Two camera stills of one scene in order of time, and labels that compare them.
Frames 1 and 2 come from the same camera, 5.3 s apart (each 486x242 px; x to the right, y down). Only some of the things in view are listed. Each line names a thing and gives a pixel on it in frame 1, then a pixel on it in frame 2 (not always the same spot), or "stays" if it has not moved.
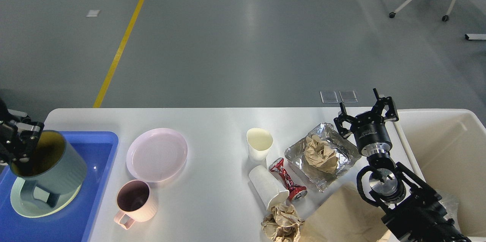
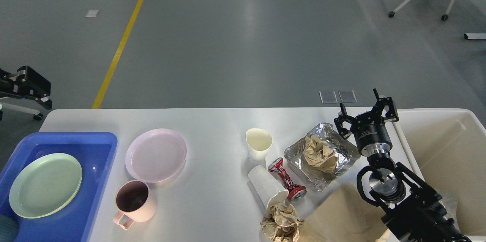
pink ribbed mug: x=135 y=202 stays
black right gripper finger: x=392 y=114 stays
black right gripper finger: x=339 y=120 stays
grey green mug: x=56 y=166 -> x=9 y=228
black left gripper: x=30 y=134 -> x=26 y=83
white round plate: x=156 y=155 stays
